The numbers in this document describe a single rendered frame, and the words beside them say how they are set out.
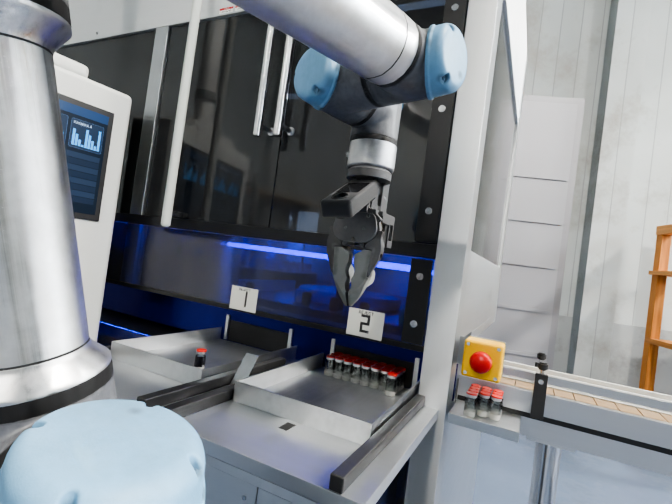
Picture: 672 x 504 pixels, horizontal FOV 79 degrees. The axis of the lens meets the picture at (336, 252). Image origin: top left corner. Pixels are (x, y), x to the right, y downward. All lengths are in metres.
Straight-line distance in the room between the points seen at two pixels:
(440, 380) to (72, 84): 1.16
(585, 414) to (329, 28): 0.84
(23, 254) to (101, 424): 0.14
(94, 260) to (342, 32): 1.07
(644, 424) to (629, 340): 4.03
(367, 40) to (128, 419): 0.37
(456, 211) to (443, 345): 0.27
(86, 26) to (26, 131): 1.51
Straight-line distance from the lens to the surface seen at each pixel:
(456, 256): 0.86
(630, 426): 1.01
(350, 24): 0.41
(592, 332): 4.70
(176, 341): 1.13
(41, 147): 0.38
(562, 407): 0.99
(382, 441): 0.66
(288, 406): 0.72
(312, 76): 0.58
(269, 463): 0.60
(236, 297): 1.10
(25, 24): 0.39
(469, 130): 0.92
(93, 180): 1.33
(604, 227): 4.73
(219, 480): 1.23
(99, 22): 1.82
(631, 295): 5.00
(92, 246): 1.34
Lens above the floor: 1.15
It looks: 1 degrees up
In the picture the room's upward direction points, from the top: 8 degrees clockwise
